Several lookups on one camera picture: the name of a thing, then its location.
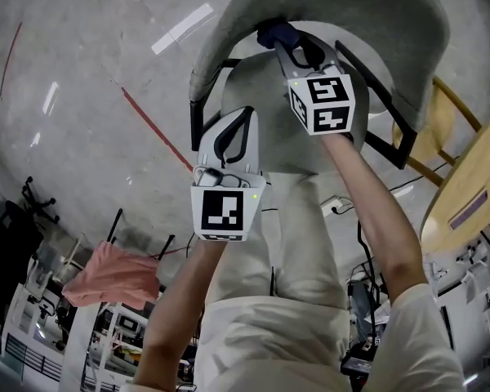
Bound person's cream shirt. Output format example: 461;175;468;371
120;282;466;392

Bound pink smartphone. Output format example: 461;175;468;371
449;189;489;232

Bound pink jacket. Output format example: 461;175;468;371
60;240;163;310

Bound thick black floor cable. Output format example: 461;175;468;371
356;217;383;343

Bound round wooden side table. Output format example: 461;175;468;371
391;75;490;255

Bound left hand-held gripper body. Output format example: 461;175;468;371
190;165;267;243

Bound black office chair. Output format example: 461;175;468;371
19;176;61;225

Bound white power strip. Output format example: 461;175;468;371
321;194;354;218

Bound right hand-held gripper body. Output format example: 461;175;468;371
285;61;357;136

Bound black folding rack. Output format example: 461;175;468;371
105;207;177;261

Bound person's left forearm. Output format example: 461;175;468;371
131;238;230;388

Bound black power box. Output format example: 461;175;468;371
340;341;379;377

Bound dark blue wiping cloth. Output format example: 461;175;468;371
256;22;301;51

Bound grey green armchair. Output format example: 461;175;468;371
188;0;452;176

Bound person's right forearm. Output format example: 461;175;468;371
319;131;428;302

